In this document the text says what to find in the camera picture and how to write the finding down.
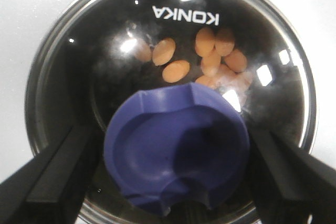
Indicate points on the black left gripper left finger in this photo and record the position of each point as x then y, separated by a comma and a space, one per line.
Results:
51, 187

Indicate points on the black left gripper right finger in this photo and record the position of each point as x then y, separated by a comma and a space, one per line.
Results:
286, 183

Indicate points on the glass lid blue knob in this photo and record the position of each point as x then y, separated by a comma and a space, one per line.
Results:
154, 20

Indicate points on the dark blue saucepan purple handle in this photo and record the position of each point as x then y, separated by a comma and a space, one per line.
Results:
84, 83

